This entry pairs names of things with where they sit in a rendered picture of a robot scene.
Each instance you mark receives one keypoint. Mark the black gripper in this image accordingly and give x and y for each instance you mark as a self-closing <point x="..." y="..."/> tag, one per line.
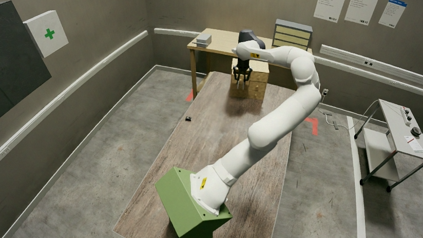
<point x="241" y="68"/>

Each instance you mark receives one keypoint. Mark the light wooden chest of drawers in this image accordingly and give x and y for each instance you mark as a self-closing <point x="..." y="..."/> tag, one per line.
<point x="257" y="67"/>

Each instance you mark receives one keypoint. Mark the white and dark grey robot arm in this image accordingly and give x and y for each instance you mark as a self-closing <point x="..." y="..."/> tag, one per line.
<point x="211" y="185"/>

